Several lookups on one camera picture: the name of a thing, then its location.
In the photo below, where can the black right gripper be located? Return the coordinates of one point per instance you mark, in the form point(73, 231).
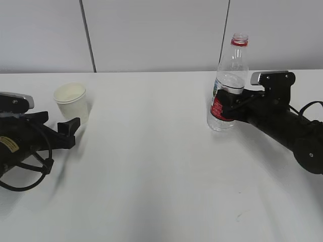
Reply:
point(249, 103)

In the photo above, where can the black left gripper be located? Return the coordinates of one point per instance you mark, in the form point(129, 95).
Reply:
point(21, 134)

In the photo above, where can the clear water bottle red label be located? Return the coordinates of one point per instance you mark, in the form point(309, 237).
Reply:
point(231, 76)

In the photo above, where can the white paper cup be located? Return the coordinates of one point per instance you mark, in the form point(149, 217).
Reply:
point(72, 102)

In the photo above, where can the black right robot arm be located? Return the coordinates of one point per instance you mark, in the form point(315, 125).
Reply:
point(271, 116)

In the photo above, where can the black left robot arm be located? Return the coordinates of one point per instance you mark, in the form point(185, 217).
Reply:
point(40, 161)

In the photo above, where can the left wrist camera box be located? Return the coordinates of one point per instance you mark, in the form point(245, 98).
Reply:
point(16, 102)

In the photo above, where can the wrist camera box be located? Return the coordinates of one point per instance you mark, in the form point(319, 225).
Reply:
point(277, 84)
point(16, 102)

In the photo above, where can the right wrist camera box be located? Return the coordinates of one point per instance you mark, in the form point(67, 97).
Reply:
point(277, 84)

